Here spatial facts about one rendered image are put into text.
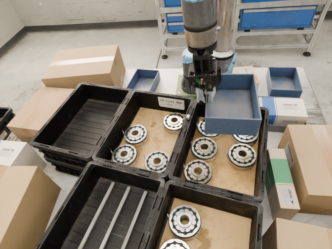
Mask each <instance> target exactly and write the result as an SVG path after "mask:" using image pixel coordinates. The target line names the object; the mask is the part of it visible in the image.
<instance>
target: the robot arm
mask: <svg viewBox="0 0 332 249"><path fill-rule="evenodd" d="M180 1H181V8H182V16H183V23H184V33H185V40H186V44H187V48H186V49H185V50H184V51H183V53H182V65H183V78H182V81H181V88H182V90H183V91H184V92H185V93H187V94H197V102H198V103H199V101H200V100H202V101H203V102H204V103H205V102H206V95H205V93H204V91H205V90H206V91H207V92H208V95H207V102H208V103H209V102H210V101H211V102H213V98H214V96H215V94H216V92H217V87H218V85H219V84H220V83H221V80H222V74H231V73H232V71H233V68H234V65H235V61H236V57H237V54H236V53H235V52H234V49H233V47H232V46H231V45H232V37H233V29H234V20H235V12H236V3H237V0H180Z"/></svg>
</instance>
